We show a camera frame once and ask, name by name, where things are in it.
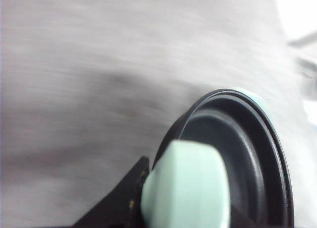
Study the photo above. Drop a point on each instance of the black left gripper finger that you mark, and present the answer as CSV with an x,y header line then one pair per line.
x,y
121,208

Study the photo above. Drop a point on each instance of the black frying pan green handle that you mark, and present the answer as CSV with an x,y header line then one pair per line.
x,y
220,165

